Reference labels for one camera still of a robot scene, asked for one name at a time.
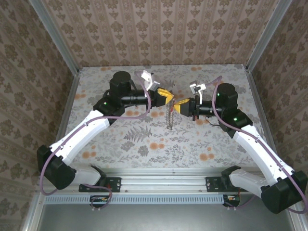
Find large metal keyring with rings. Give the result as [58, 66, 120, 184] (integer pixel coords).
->
[166, 100, 176, 131]

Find floral tablecloth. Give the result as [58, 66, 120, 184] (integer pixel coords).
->
[64, 64, 277, 169]

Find grey metal panel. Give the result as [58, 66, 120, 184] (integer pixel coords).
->
[21, 192, 308, 231]

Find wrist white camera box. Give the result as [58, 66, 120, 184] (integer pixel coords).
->
[141, 69, 161, 91]
[189, 81, 207, 102]

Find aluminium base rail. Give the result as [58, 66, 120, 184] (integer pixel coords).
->
[37, 167, 298, 193]

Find aluminium corner post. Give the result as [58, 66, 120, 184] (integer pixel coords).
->
[30, 0, 79, 76]
[245, 0, 293, 73]

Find aluminium side rail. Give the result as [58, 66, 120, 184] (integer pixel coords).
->
[45, 72, 81, 176]
[246, 68, 284, 174]

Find grey slotted cable duct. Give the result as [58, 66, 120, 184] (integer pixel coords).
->
[44, 193, 228, 205]

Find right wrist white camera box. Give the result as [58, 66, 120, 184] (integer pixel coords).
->
[189, 81, 207, 102]

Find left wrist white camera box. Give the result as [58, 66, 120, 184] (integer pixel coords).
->
[141, 69, 161, 91]

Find small black controller board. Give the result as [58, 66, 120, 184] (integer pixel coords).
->
[222, 193, 241, 207]
[89, 195, 113, 208]

